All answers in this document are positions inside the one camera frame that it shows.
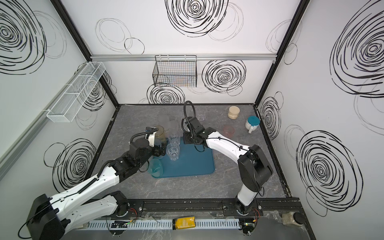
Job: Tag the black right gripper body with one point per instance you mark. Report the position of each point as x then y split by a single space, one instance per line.
188 135

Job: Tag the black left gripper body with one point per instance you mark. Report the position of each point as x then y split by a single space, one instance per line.
162 147

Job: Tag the light blue plastic cup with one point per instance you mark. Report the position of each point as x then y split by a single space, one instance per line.
159 150

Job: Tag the teal green plastic cup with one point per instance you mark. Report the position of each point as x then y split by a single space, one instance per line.
156 168

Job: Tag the yellow transparent cup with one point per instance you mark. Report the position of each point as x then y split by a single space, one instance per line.
161 134

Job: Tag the teal plastic tray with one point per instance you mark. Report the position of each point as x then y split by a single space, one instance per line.
193 161

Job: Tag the clear faceted glass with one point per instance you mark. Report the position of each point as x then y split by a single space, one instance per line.
201 113
173 151
174 136

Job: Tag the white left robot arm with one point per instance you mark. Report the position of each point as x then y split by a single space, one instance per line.
52 217

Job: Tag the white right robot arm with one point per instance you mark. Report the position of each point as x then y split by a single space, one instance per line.
254 167

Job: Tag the pink transparent cup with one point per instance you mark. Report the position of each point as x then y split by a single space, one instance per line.
228 131

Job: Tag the white mug teal lid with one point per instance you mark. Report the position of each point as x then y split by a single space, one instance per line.
252 124

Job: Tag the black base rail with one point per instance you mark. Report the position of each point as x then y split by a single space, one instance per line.
227 207

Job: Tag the black wire basket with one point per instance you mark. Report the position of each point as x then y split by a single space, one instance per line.
176 73

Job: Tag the yellow box on rail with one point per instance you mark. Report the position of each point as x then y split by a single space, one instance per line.
183 223

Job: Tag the white wire shelf basket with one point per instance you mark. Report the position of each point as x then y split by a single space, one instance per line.
83 91

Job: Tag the white slotted cable duct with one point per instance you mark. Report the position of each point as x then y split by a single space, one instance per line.
200 224

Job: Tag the aluminium wall rail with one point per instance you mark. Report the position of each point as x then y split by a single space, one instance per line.
183 57

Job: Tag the black corner frame post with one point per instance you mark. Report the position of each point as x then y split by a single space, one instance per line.
66 19

